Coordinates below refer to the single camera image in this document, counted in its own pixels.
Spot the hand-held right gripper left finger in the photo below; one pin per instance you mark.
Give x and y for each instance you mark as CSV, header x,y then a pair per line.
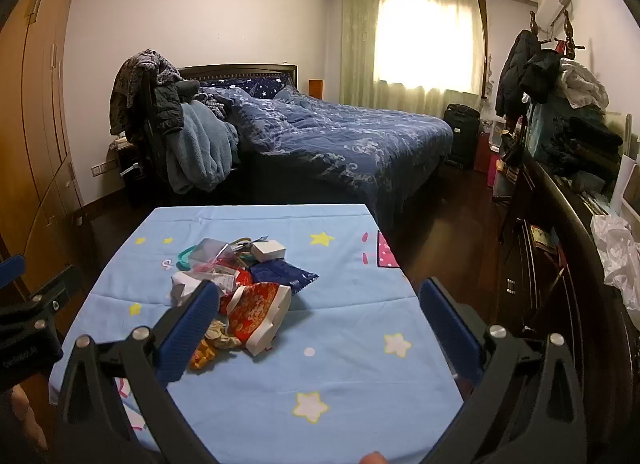
x,y
190,334

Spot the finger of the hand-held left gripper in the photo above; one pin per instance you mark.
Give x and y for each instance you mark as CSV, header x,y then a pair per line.
x,y
50,291
12,270

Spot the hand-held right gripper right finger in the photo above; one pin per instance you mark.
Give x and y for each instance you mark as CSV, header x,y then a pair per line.
x,y
450,334

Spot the orange snack wrapper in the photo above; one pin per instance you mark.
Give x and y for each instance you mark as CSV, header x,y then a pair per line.
x,y
202,355

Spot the beige paper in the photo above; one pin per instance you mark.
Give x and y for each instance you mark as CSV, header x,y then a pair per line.
x,y
222,336

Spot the white paper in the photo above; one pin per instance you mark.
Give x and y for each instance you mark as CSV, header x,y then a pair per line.
x,y
182,285

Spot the red patterned box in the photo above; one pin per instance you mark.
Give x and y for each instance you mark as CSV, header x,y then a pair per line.
x,y
255,314

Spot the green ribbon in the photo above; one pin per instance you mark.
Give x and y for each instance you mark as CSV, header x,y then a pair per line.
x,y
184,258

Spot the clear plastic bag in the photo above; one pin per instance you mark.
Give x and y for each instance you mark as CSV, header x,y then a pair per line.
x,y
210,251

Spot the dark blue wrapper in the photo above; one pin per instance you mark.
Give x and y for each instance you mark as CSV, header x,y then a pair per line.
x,y
280,275

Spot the small white box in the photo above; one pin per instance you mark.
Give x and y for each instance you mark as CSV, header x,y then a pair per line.
x,y
267,250

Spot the person's left hand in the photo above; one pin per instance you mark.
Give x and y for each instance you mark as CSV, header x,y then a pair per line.
x,y
22,414

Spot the person's right hand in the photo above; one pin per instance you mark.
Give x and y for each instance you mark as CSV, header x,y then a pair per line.
x,y
373,458

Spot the blue star-print tablecloth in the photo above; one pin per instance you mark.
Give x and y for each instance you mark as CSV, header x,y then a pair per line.
x,y
320,324

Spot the dark wooden dresser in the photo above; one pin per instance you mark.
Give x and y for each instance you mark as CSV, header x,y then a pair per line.
x,y
560,264

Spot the dark nightstand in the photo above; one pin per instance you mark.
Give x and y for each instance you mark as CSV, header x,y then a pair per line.
x,y
132,169

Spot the pink bin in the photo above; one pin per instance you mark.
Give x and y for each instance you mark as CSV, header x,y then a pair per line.
x,y
495,171

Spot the wooden wardrobe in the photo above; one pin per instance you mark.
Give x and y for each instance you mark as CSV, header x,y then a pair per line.
x,y
35,94

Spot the light blue fleece blanket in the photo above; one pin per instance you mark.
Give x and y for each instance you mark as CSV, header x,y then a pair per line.
x,y
200,149

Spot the white plastic bag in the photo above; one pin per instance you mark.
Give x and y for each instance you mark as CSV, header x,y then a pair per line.
x,y
617,254

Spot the black suitcase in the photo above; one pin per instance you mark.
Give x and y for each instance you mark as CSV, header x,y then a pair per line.
x,y
461,136

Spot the white basket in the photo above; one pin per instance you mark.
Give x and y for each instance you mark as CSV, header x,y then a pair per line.
x,y
494,136

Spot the dark puffer jacket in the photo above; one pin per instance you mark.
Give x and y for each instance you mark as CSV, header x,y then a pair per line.
x,y
167,104

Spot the blue patterned duvet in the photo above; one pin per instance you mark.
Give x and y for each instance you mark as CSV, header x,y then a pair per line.
x,y
340,139

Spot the white board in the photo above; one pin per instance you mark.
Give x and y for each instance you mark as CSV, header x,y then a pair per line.
x,y
627,189

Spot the pile of dark clothes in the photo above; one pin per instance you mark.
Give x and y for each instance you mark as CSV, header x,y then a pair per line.
x,y
590,144

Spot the grey patterned garment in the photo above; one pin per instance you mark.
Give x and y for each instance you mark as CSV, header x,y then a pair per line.
x,y
140,69

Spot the blue star-print pillow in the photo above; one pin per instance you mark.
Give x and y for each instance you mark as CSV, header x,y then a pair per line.
x,y
260,85

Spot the dark wooden headboard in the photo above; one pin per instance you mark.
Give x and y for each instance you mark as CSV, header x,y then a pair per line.
x,y
235,70

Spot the black coat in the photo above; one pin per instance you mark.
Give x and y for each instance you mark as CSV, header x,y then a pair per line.
x,y
515,69

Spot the orange wooden nightstand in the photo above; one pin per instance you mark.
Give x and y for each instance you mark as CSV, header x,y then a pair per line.
x,y
316,88

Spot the black hooded jacket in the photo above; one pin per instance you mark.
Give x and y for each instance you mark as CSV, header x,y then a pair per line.
x,y
542,71

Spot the white garment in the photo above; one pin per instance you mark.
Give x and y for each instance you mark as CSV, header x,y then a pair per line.
x,y
582,84

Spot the wooden coat rack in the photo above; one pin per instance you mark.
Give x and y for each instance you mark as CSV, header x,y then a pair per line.
x,y
567,31

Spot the wall socket panel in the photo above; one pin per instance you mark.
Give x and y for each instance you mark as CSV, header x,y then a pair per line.
x,y
100,168

